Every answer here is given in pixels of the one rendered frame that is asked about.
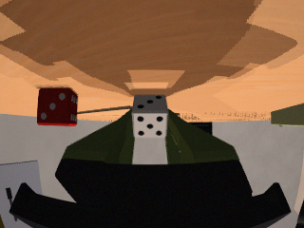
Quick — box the red die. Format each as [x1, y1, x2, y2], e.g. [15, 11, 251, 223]
[37, 88, 78, 126]

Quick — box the white die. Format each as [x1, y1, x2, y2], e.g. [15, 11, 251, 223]
[131, 95, 169, 138]

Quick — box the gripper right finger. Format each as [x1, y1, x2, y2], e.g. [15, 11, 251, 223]
[165, 108, 239, 164]

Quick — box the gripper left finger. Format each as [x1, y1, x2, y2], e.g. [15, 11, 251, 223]
[61, 108, 135, 164]

